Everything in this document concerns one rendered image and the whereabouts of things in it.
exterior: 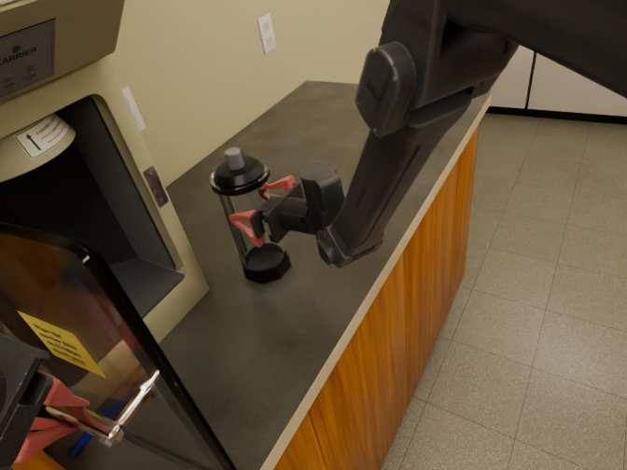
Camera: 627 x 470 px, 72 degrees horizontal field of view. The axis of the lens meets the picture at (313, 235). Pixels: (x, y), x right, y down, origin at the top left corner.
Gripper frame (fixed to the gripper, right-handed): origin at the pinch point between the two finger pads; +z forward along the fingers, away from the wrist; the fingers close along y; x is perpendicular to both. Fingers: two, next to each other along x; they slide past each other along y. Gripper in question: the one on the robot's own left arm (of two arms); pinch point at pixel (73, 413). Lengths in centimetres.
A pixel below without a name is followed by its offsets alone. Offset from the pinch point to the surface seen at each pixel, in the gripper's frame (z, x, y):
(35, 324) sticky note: -3.9, -5.3, -6.4
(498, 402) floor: 145, 38, -26
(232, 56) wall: 51, -55, -97
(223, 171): 19.9, -12.6, -38.2
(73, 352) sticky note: -0.9, -2.5, -5.0
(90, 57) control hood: -6.8, -16.0, -37.3
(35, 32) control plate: -15.0, -11.3, -32.2
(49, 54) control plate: -11.6, -14.0, -32.8
